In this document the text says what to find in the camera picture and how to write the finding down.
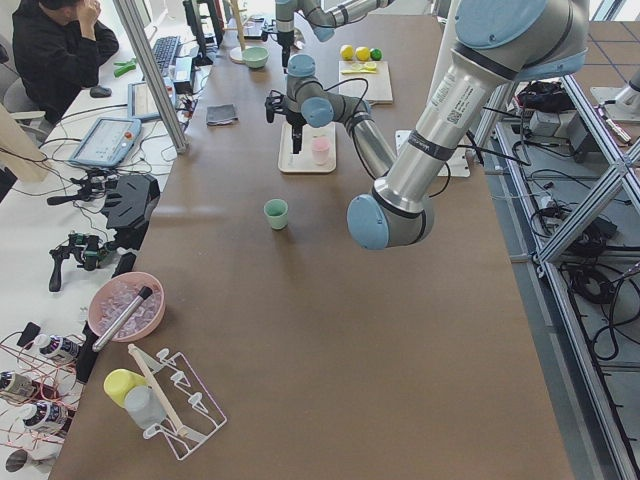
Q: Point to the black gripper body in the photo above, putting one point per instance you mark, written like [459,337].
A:
[296,119]
[285,38]

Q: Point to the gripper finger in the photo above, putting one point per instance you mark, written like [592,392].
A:
[297,138]

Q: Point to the pink cup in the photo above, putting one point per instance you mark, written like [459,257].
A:
[320,147]

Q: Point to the green cup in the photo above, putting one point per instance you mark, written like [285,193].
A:
[276,213]

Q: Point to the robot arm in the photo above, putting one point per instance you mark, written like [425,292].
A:
[323,22]
[495,42]

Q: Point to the cream rabbit tray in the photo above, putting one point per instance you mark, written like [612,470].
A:
[302,163]

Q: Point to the green bowl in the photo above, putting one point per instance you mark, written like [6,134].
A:
[255,57]

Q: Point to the grey folded cloth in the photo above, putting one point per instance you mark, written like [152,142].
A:
[221,115]

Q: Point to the whole lemon near board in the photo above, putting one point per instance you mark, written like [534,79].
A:
[347,52]

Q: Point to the yellow plastic knife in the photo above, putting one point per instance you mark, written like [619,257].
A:
[358,72]

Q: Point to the wooden cutting board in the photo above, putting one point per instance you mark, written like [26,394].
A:
[375,88]

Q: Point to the teach pendant tablet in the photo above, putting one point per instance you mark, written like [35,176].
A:
[107,143]

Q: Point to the metal muddler stick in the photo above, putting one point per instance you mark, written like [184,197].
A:
[144,293]

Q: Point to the seated person in black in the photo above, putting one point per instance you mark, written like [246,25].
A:
[59,47]

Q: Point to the yellow bottle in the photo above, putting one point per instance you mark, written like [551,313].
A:
[119,382]

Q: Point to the white wire bottle rack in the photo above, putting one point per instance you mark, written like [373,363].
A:
[192,414]

